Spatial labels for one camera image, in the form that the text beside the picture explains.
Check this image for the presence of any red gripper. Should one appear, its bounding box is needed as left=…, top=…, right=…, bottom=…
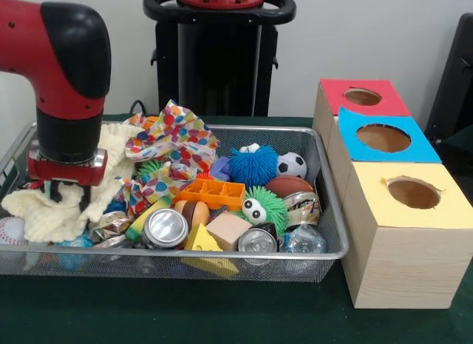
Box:
left=27, top=141, right=109, bottom=212

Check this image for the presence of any cream yellow waffle cloth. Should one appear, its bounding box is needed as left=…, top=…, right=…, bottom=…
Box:
left=1, top=122, right=141, bottom=243

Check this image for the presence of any blue spiky ball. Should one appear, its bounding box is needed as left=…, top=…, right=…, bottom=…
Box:
left=228, top=143, right=280, bottom=187

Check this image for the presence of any green spiky ball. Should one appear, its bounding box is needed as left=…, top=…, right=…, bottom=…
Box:
left=235, top=185, right=290, bottom=237

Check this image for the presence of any wooden box with three holes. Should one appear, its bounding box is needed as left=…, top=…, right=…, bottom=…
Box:
left=313, top=79, right=473, bottom=309

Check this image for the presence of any white baseball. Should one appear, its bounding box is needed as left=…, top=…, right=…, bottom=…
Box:
left=0, top=217, right=29, bottom=246

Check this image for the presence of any yellow toy banana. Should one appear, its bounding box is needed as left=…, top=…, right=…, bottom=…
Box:
left=124, top=198, right=172, bottom=241

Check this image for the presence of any silver metal can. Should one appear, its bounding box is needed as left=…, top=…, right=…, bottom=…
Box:
left=143, top=208, right=191, bottom=250
left=236, top=224, right=279, bottom=267

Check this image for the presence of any yellow plastic block toy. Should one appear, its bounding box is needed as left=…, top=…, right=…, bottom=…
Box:
left=180, top=223, right=239, bottom=278

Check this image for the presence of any small orange plastic block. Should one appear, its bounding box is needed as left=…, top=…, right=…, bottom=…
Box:
left=181, top=179, right=246, bottom=212

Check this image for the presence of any wooden cube block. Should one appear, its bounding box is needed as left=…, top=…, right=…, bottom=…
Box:
left=205, top=211, right=252, bottom=252

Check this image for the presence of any dark green table cloth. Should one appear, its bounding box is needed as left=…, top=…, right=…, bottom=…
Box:
left=0, top=113, right=473, bottom=344

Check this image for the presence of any brown toy football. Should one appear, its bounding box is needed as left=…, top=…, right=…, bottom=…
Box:
left=266, top=175, right=316, bottom=200

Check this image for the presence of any small black white soccer ball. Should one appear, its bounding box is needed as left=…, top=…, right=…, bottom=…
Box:
left=277, top=152, right=308, bottom=178

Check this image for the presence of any black chair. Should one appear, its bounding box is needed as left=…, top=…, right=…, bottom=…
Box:
left=425, top=13, right=473, bottom=183

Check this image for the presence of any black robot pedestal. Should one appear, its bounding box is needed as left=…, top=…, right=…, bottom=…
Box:
left=144, top=0, right=296, bottom=115

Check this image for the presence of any shallow wire mesh bin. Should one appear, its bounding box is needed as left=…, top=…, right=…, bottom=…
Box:
left=0, top=120, right=350, bottom=282

